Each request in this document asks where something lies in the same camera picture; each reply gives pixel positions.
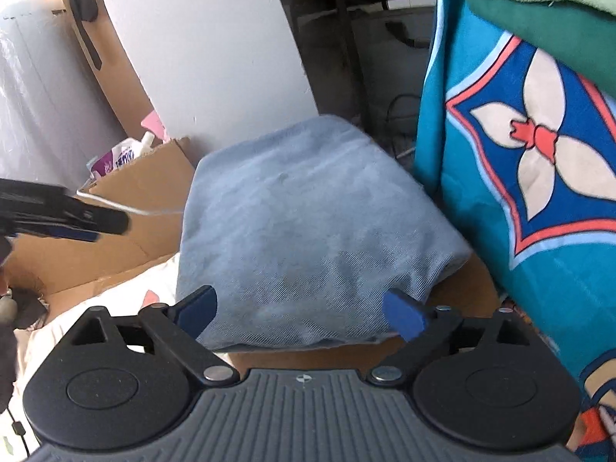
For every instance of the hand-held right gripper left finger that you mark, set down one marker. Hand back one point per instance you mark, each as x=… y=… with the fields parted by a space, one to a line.
x=195 y=310

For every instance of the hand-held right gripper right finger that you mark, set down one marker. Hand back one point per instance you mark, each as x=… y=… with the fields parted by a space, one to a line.
x=404 y=317

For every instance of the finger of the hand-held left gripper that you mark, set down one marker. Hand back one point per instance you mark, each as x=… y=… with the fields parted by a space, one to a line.
x=72 y=235
x=96 y=216

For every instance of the blue denim pants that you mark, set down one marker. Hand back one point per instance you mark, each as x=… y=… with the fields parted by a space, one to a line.
x=308 y=231

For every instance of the brown cardboard sheet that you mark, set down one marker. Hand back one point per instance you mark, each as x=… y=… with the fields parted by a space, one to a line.
x=120 y=211

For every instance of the white purple detergent pouch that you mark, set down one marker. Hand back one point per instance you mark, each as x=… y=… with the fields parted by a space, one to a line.
x=120 y=156

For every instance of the brown folded cloth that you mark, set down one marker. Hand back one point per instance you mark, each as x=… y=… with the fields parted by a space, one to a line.
x=467 y=288

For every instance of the cream bear print bedsheet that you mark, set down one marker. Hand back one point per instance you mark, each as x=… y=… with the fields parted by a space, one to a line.
x=120 y=293

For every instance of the pink plastic bag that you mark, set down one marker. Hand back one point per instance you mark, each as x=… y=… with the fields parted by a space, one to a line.
x=155 y=122

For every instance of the brown wooden board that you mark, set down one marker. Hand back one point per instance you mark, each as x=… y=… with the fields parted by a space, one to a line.
x=115 y=77

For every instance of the teal printed blanket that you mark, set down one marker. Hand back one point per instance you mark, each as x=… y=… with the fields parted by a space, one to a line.
x=529 y=202

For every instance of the grey storage bag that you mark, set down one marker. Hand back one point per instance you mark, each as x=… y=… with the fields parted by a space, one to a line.
x=390 y=57

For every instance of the dark green cloth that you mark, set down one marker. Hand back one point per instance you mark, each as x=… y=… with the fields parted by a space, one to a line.
x=544 y=24

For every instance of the black metal frame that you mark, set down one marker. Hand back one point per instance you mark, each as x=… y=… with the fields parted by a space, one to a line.
x=349 y=53

